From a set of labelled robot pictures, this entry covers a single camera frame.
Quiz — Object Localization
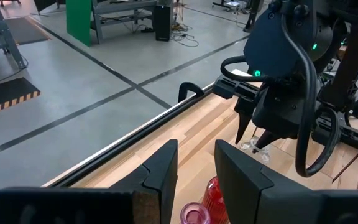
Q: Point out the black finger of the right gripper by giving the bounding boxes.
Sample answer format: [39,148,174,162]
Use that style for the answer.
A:
[235,111,253,144]
[254,130,279,154]

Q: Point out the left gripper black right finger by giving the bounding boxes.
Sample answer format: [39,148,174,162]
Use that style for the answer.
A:
[214,139,358,224]

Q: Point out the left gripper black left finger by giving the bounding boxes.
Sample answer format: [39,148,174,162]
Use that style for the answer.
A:
[0,139,179,224]

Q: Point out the clear diamond-cut glass vase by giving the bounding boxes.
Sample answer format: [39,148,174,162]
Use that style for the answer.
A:
[239,138,272,164]

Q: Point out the tall red ribbed vase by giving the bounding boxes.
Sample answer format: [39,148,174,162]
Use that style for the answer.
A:
[201,176,229,224]

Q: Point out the pink glass vase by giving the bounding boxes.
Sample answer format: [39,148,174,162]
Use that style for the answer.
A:
[180,202,211,224]

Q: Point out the black floor stand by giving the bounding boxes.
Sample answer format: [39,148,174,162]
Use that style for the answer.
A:
[243,0,260,34]

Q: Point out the black computer tower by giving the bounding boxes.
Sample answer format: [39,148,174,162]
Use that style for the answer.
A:
[154,4,171,42]

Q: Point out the black hazard-striped floor mat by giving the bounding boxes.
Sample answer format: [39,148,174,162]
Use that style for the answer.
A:
[0,77,42,118]

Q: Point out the grey metal workbench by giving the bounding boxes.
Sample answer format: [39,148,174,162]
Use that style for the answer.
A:
[91,0,158,44]

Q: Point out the green panel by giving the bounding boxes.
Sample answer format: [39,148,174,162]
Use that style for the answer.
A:
[66,0,92,47]

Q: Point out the dark floor mat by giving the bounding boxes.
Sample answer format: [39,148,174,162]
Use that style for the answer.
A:
[6,17,51,46]

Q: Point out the black rail bracket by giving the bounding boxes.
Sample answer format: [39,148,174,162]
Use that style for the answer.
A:
[178,82,205,103]

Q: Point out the floor cable bundle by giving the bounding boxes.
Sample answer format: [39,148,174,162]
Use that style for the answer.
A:
[170,21,200,48]

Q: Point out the grey table leg frame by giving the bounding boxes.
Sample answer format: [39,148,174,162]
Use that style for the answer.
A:
[0,0,27,70]

